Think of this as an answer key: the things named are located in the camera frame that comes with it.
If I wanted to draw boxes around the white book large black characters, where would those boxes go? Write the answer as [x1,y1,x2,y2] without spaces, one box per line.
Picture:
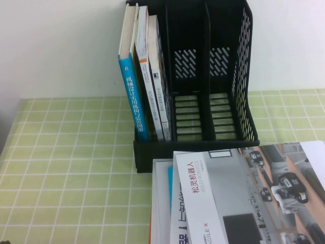
[169,150,219,244]

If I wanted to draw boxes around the black plastic book holder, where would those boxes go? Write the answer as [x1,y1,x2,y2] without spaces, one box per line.
[126,0,261,174]

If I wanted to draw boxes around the green checked tablecloth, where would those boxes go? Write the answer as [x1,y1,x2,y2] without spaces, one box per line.
[0,88,325,244]

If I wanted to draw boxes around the grey cover book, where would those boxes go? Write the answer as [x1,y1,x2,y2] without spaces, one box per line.
[149,159,176,244]

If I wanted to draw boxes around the thin robot brochure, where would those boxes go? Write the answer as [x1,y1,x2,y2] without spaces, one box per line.
[174,140,325,244]

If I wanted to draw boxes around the white book black spine logo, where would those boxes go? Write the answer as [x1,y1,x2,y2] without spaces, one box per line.
[147,14,173,142]

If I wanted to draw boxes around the blue spine hardcover book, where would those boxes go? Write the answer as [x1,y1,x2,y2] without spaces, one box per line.
[118,4,150,142]

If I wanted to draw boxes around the cyan cover book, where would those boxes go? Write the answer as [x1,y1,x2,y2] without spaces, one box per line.
[167,166,174,220]

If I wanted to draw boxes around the white book orange spine mark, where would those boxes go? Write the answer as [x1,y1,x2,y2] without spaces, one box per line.
[134,5,166,142]

